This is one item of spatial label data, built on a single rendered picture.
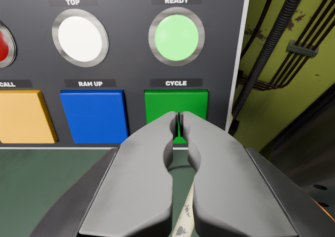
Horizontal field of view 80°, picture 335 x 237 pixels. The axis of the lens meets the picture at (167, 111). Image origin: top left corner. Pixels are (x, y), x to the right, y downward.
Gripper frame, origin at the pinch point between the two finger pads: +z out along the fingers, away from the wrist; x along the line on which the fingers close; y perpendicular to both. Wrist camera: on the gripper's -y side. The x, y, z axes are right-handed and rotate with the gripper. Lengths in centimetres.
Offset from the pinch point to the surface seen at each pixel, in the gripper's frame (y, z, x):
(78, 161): 82, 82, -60
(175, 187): 89, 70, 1
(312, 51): 3.1, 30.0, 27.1
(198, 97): 3.7, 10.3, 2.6
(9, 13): -5.3, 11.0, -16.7
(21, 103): 4.3, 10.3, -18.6
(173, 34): -3.2, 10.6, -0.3
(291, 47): 2.7, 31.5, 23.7
